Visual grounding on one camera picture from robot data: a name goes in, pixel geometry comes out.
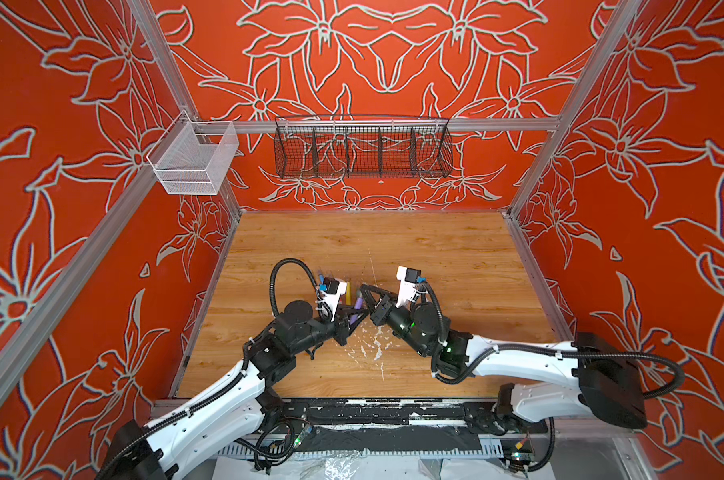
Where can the black wire basket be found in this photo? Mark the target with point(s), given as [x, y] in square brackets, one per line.
[377, 147]

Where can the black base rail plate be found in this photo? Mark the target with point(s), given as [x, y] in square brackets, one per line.
[384, 422]

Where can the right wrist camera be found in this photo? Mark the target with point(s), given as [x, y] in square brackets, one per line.
[409, 281]

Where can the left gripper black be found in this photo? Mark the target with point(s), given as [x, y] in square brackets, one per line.
[343, 327]

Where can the purple marker pen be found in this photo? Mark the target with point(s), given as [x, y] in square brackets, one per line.
[359, 307]

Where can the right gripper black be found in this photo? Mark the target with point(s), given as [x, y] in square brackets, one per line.
[384, 309]

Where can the white mesh basket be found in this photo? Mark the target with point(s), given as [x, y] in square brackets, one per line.
[185, 162]

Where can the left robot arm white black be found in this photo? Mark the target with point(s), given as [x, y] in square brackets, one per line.
[242, 406]

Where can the grey cable duct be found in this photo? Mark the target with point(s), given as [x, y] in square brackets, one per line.
[484, 449]

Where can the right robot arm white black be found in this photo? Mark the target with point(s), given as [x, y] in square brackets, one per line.
[586, 376]

